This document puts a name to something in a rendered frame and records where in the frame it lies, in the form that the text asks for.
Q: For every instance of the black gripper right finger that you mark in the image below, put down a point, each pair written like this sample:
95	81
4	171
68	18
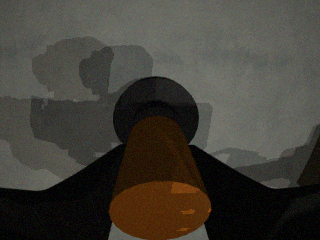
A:
243	209

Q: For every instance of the orange knob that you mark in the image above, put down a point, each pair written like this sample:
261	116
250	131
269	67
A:
159	193

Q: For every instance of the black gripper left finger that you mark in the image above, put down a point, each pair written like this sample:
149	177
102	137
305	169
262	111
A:
75	209

